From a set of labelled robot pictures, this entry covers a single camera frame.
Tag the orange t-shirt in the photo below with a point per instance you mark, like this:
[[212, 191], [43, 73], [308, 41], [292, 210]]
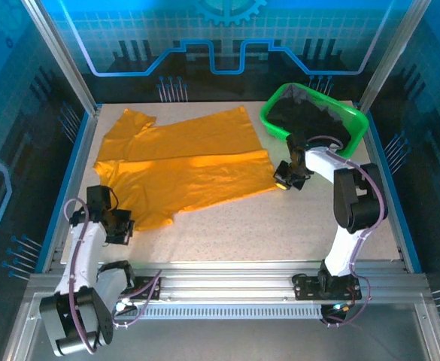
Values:
[[189, 165]]

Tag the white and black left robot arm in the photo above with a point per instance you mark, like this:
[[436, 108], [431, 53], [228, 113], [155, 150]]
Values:
[[84, 255]]

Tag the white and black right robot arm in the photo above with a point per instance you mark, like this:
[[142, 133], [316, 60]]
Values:
[[349, 203]]

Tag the black t-shirt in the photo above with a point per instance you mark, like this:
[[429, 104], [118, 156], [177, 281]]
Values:
[[310, 120]]

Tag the green perforated plastic basket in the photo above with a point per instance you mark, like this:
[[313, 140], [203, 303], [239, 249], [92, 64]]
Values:
[[357, 128]]

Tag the grey t-shirt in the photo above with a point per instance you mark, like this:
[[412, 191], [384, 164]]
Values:
[[306, 94]]

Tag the blue printed backdrop panel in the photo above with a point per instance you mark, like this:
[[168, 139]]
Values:
[[219, 41]]

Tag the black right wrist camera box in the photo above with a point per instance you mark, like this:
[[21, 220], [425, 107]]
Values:
[[282, 171]]

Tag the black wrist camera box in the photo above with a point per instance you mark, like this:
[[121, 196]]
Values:
[[119, 235], [282, 171]]

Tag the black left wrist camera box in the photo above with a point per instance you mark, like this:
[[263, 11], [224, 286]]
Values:
[[119, 235]]

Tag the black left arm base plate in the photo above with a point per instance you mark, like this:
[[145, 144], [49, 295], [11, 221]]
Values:
[[146, 287]]

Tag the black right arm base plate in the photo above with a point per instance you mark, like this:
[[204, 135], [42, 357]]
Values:
[[308, 287]]

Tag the aluminium frame rail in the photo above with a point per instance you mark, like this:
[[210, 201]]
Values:
[[223, 278]]

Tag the aluminium frame post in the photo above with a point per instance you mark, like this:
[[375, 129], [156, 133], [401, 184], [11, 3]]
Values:
[[389, 56], [59, 56]]

